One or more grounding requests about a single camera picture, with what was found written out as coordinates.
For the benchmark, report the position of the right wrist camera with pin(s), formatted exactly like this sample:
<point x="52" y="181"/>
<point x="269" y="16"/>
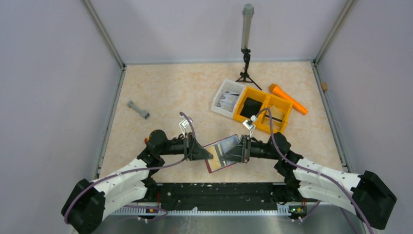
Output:
<point x="249" y="124"/>

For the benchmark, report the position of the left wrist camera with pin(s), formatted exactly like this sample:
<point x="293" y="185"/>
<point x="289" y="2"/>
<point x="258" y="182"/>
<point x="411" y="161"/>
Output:
<point x="186" y="125"/>

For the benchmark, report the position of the grey tube on tripod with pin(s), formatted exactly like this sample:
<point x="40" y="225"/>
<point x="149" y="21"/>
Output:
<point x="248" y="12"/>

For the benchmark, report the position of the tan cards in bin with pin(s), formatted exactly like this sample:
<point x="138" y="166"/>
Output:
<point x="277" y="117"/>

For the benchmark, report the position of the black block in bin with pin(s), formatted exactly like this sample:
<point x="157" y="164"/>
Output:
<point x="251" y="107"/>

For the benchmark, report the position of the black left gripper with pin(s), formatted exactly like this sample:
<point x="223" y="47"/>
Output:
<point x="187" y="147"/>

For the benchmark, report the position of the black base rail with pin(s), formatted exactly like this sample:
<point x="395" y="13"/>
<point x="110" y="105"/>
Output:
<point x="221" y="196"/>

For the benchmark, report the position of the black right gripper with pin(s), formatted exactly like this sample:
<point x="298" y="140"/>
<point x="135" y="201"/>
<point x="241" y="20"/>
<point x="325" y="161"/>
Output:
<point x="245" y="148"/>

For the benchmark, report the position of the black mini tripod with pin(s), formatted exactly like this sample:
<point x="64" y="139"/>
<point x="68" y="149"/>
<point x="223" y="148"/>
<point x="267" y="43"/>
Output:
<point x="244" y="75"/>

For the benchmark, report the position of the cards in white bin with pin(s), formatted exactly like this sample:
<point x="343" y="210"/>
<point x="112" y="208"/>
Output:
<point x="228" y="100"/>

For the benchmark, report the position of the red card holder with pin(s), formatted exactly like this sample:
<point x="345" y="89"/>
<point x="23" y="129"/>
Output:
<point x="226" y="144"/>

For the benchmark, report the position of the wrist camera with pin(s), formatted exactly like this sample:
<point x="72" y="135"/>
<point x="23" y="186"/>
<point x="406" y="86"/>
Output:
<point x="186" y="125"/>
<point x="249" y="124"/>

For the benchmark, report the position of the orange plastic carrot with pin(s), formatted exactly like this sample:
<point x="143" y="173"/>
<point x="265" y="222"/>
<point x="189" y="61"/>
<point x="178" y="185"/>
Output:
<point x="278" y="91"/>

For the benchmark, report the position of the white plastic bin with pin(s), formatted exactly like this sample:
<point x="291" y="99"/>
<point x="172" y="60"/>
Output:
<point x="231" y="86"/>

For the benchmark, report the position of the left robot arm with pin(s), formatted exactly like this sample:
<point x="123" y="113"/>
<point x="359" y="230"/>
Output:
<point x="90" y="202"/>

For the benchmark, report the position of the small tan wall object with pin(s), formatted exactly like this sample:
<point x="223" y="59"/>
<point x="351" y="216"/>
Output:
<point x="324" y="86"/>

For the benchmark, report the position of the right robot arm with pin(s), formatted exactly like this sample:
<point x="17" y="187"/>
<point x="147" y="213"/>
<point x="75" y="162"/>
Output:
<point x="365" y="195"/>

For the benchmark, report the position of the grey plastic connector piece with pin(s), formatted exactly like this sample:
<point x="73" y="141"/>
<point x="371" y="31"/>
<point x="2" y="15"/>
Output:
<point x="144" y="114"/>

